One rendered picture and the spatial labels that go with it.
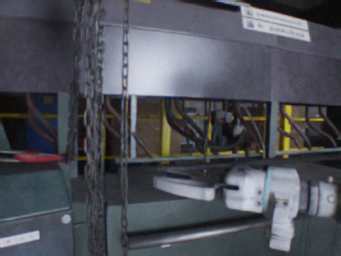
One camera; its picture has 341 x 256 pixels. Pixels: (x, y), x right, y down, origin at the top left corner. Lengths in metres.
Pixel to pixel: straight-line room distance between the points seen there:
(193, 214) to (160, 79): 0.60
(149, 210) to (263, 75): 0.83
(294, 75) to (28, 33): 1.25
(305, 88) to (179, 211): 0.94
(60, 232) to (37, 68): 0.64
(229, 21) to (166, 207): 0.90
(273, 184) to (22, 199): 0.46
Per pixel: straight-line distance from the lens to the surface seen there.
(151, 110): 3.79
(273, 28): 1.37
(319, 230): 1.68
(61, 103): 0.97
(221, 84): 1.11
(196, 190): 0.40
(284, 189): 0.40
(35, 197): 0.53
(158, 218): 1.05
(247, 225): 1.15
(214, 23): 1.17
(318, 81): 1.53
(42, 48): 1.00
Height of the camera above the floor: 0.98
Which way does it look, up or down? 4 degrees down
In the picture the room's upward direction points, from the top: 1 degrees clockwise
